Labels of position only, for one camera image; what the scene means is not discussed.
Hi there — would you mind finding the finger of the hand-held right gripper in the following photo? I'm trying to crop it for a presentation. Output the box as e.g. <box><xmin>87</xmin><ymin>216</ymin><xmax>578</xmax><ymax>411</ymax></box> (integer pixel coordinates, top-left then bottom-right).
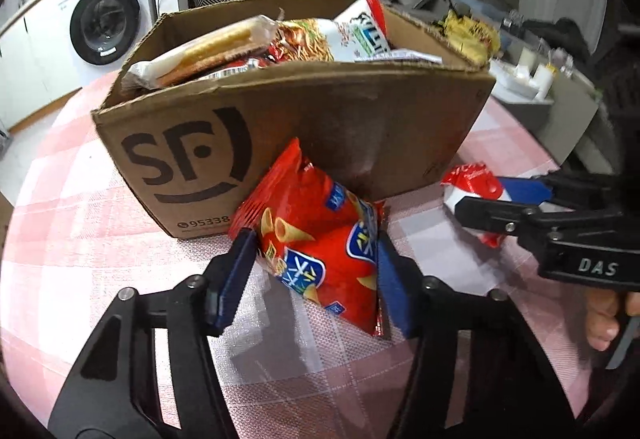
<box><xmin>495</xmin><ymin>172</ymin><xmax>626</xmax><ymax>212</ymax></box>
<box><xmin>455</xmin><ymin>196</ymin><xmax>566</xmax><ymax>245</ymax></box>

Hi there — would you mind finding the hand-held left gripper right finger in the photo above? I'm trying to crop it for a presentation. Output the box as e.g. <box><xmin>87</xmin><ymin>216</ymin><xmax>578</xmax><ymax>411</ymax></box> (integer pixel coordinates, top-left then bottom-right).
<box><xmin>377</xmin><ymin>231</ymin><xmax>576</xmax><ymax>439</ymax></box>

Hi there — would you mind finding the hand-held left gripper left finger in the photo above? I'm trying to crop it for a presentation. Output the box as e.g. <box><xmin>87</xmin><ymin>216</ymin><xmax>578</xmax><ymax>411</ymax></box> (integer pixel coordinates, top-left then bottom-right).
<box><xmin>47</xmin><ymin>228</ymin><xmax>258</xmax><ymax>439</ymax></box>

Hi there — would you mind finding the red white blue snack packet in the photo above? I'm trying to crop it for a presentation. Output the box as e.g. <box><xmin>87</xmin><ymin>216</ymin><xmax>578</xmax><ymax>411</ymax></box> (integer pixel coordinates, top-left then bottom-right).
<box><xmin>441</xmin><ymin>162</ymin><xmax>506</xmax><ymax>248</ymax></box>

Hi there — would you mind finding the red corn snack bag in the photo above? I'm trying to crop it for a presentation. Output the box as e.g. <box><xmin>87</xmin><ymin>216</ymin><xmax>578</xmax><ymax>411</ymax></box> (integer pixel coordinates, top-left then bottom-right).
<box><xmin>229</xmin><ymin>138</ymin><xmax>387</xmax><ymax>339</ymax></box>

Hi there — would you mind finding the brown cardboard box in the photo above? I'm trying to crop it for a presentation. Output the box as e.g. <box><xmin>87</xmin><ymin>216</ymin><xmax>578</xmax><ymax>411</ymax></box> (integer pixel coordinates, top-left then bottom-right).
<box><xmin>91</xmin><ymin>0</ymin><xmax>497</xmax><ymax>240</ymax></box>

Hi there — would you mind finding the person's right hand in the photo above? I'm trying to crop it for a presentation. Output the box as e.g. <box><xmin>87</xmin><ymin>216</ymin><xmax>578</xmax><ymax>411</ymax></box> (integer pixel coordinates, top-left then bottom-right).
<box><xmin>584</xmin><ymin>291</ymin><xmax>640</xmax><ymax>352</ymax></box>

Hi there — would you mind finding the grey coffee table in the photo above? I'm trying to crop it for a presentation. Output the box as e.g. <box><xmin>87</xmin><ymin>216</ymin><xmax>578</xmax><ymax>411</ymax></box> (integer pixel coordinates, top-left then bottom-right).
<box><xmin>487</xmin><ymin>4</ymin><xmax>616</xmax><ymax>160</ymax></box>

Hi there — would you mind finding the white cup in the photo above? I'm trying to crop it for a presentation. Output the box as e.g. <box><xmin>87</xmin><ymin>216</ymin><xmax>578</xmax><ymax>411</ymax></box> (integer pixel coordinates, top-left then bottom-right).
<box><xmin>532</xmin><ymin>64</ymin><xmax>556</xmax><ymax>100</ymax></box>
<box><xmin>515</xmin><ymin>46</ymin><xmax>535</xmax><ymax>80</ymax></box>

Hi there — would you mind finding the pink checkered tablecloth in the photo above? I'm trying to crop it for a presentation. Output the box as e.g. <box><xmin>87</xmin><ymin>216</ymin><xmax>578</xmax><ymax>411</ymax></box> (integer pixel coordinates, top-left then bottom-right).
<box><xmin>5</xmin><ymin>69</ymin><xmax>591</xmax><ymax>439</ymax></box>

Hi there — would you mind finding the black bag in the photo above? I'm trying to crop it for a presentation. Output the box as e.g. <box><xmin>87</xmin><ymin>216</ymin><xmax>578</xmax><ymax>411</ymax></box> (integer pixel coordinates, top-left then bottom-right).
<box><xmin>520</xmin><ymin>16</ymin><xmax>591</xmax><ymax>65</ymax></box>

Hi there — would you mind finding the yellow bag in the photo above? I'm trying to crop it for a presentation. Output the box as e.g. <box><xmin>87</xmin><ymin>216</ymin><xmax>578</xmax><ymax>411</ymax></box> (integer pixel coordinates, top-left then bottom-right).
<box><xmin>435</xmin><ymin>12</ymin><xmax>501</xmax><ymax>67</ymax></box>

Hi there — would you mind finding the flat white packet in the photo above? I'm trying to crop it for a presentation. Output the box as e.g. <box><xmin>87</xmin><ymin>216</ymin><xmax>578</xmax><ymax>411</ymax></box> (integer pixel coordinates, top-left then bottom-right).
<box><xmin>355</xmin><ymin>48</ymin><xmax>443</xmax><ymax>65</ymax></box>

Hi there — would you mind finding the red packet with silver edge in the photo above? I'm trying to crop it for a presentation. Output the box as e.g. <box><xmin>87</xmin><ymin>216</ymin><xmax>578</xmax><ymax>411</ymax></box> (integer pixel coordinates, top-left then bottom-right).
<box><xmin>197</xmin><ymin>54</ymin><xmax>281</xmax><ymax>80</ymax></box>

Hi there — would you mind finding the white green snack packet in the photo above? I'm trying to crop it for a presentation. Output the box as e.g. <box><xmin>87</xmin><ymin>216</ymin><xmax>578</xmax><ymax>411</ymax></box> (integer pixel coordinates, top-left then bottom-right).
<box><xmin>332</xmin><ymin>0</ymin><xmax>392</xmax><ymax>62</ymax></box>

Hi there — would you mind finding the beige cracker packet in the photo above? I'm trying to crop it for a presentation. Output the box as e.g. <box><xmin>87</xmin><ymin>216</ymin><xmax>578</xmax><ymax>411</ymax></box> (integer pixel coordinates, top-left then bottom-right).
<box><xmin>121</xmin><ymin>16</ymin><xmax>279</xmax><ymax>92</ymax></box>

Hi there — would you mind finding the noodle print snack packet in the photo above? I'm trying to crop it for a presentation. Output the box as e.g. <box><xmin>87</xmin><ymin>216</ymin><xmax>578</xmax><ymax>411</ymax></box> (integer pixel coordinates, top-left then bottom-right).
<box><xmin>270</xmin><ymin>18</ymin><xmax>351</xmax><ymax>65</ymax></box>

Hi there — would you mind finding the white washing machine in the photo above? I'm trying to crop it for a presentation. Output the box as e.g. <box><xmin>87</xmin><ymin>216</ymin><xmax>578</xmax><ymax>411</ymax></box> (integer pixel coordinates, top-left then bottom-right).
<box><xmin>55</xmin><ymin>0</ymin><xmax>158</xmax><ymax>67</ymax></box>

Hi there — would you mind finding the white lower cabinet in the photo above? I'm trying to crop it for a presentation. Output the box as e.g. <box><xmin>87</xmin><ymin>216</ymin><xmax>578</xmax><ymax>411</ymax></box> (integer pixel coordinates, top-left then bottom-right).
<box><xmin>0</xmin><ymin>0</ymin><xmax>76</xmax><ymax>130</ymax></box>

